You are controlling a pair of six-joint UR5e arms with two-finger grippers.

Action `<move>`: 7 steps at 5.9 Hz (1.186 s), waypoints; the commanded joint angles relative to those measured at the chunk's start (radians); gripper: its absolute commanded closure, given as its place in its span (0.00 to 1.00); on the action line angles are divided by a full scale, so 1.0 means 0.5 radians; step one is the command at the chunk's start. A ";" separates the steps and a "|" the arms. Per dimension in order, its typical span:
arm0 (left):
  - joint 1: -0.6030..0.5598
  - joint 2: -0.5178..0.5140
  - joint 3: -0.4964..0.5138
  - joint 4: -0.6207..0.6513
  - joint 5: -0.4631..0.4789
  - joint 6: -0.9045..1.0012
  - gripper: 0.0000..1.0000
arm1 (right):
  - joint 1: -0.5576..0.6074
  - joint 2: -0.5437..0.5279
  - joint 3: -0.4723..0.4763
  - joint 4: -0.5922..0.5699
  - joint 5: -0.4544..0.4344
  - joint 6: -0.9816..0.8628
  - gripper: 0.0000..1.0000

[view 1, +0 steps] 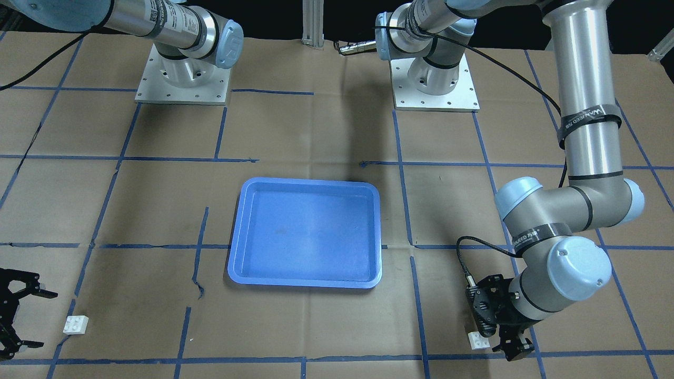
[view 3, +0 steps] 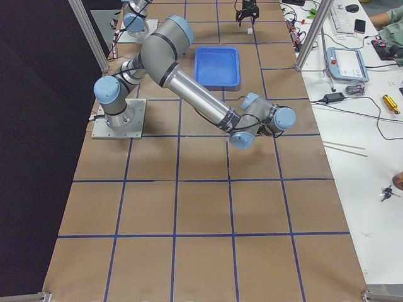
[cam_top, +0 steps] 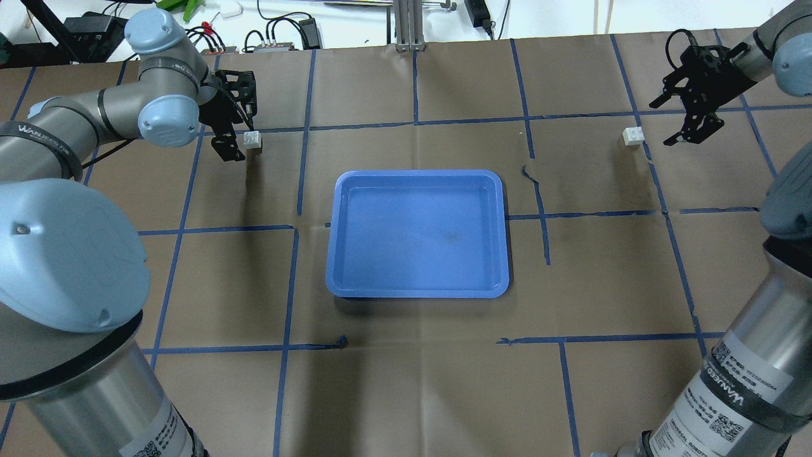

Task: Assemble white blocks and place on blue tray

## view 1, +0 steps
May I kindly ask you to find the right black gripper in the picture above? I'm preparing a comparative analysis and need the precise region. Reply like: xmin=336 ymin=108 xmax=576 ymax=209
xmin=1 ymin=268 xmax=58 ymax=352

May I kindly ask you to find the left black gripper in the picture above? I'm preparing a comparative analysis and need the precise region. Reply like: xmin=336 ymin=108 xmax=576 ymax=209
xmin=465 ymin=274 xmax=535 ymax=362

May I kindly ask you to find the white block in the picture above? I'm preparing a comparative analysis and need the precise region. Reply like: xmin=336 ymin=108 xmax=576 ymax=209
xmin=467 ymin=331 xmax=491 ymax=350
xmin=62 ymin=316 xmax=89 ymax=335

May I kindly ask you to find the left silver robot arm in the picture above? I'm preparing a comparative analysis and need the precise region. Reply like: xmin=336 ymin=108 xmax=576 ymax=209
xmin=374 ymin=1 xmax=645 ymax=362

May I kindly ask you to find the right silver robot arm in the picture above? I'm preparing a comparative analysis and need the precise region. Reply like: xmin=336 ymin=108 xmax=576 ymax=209
xmin=2 ymin=1 xmax=244 ymax=361

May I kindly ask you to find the blue plastic tray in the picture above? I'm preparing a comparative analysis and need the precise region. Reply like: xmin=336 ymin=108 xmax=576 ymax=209
xmin=227 ymin=177 xmax=382 ymax=290

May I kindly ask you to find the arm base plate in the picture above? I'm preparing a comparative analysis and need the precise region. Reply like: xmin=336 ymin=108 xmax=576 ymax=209
xmin=389 ymin=55 xmax=481 ymax=112
xmin=135 ymin=43 xmax=231 ymax=106

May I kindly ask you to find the aluminium frame post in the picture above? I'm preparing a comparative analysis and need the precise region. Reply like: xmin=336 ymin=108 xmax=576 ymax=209
xmin=301 ymin=0 xmax=324 ymax=49

